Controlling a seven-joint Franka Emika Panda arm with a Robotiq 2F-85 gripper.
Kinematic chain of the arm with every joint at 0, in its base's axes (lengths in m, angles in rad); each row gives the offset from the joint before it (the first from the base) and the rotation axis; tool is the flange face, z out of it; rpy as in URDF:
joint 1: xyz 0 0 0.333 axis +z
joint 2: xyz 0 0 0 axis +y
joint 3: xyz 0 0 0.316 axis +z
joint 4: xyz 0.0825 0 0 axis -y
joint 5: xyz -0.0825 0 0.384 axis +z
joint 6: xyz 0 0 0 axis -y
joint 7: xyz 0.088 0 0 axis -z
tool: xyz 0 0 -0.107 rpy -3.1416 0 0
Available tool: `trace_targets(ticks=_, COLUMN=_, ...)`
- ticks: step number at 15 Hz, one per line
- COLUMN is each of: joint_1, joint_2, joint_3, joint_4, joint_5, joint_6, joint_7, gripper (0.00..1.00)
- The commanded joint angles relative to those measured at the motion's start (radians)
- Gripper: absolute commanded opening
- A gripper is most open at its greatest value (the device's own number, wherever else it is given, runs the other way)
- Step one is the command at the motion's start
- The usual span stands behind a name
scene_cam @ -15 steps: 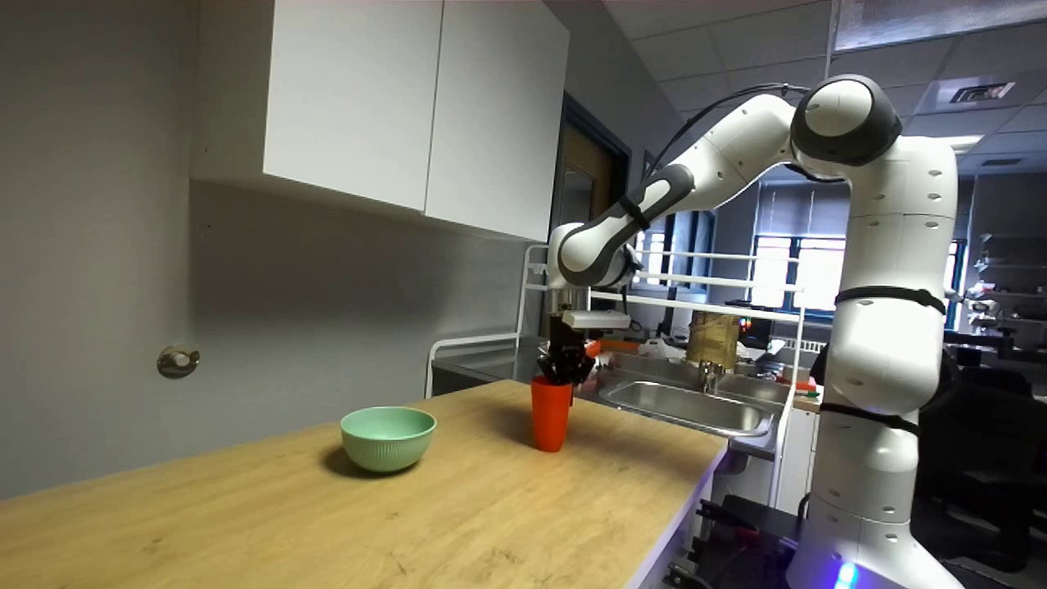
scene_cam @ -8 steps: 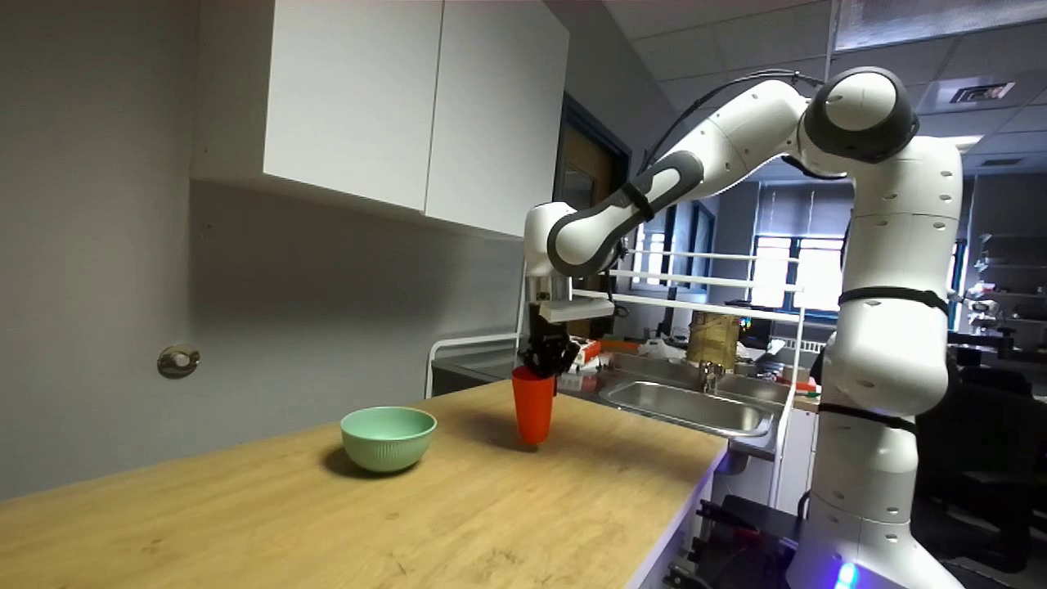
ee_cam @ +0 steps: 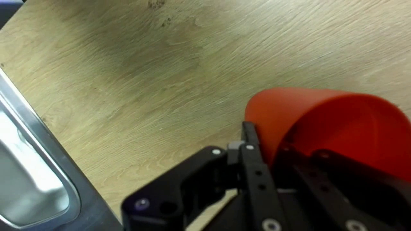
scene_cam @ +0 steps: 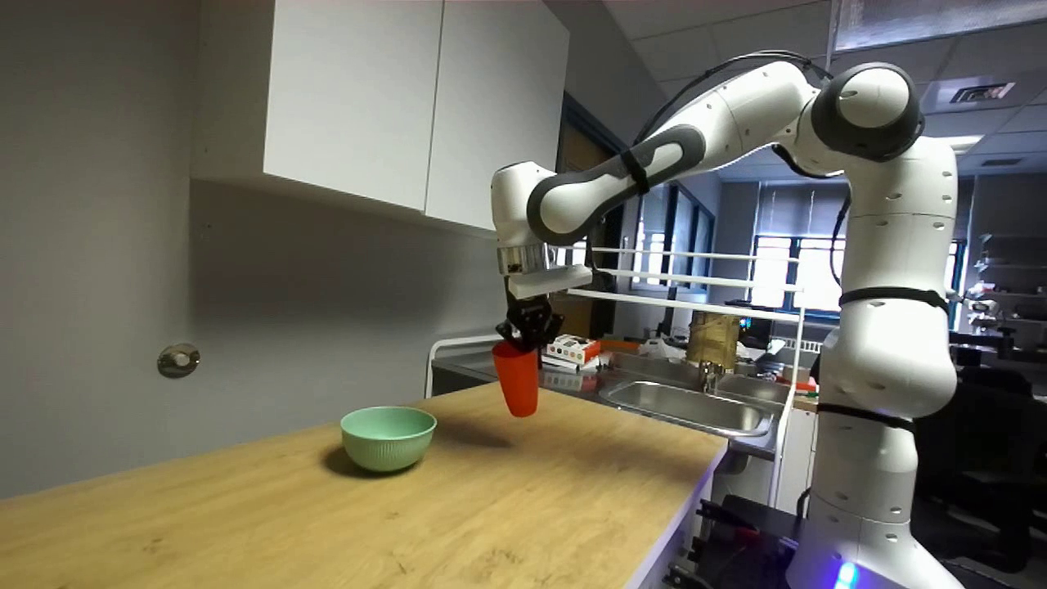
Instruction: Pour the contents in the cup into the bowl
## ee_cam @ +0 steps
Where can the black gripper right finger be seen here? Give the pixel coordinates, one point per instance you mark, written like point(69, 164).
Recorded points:
point(334, 192)

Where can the orange plastic cup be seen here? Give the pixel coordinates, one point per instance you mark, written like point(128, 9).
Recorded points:
point(341, 123)

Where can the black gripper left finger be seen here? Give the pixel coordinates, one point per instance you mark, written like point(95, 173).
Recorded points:
point(257, 179)

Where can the stainless steel sink counter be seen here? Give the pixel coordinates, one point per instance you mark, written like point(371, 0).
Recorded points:
point(29, 183)

